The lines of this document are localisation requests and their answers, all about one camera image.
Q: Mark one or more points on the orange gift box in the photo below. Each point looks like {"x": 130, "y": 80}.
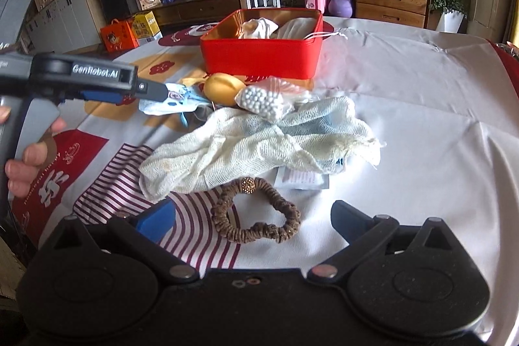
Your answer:
{"x": 119, "y": 37}

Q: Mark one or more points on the white planter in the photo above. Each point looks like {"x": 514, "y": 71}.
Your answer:
{"x": 450, "y": 21}

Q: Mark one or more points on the brown hair scrunchie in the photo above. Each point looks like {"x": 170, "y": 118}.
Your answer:
{"x": 259, "y": 229}

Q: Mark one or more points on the yellow carton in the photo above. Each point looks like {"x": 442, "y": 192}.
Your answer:
{"x": 146, "y": 25}

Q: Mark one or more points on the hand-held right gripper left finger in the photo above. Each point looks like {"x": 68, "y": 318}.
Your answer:
{"x": 156, "y": 222}

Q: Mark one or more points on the wooden media cabinet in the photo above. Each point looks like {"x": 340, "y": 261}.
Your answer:
{"x": 385, "y": 1}

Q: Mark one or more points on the yellow egg-shaped sponge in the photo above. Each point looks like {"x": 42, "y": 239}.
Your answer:
{"x": 221, "y": 88}

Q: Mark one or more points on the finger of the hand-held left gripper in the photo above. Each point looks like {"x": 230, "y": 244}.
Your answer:
{"x": 152, "y": 90}

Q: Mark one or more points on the red plastic box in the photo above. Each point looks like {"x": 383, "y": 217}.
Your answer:
{"x": 259, "y": 58}

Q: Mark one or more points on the white gauze cloth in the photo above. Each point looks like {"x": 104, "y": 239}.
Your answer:
{"x": 227, "y": 151}

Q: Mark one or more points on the bag of white beads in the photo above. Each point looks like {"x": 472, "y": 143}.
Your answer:
{"x": 259, "y": 100}

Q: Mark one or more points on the person's left hand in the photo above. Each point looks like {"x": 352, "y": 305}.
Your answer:
{"x": 36, "y": 155}

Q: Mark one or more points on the white paper packet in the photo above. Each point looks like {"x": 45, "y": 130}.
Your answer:
{"x": 304, "y": 180}

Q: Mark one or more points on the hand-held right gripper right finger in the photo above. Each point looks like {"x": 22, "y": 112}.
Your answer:
{"x": 346, "y": 222}

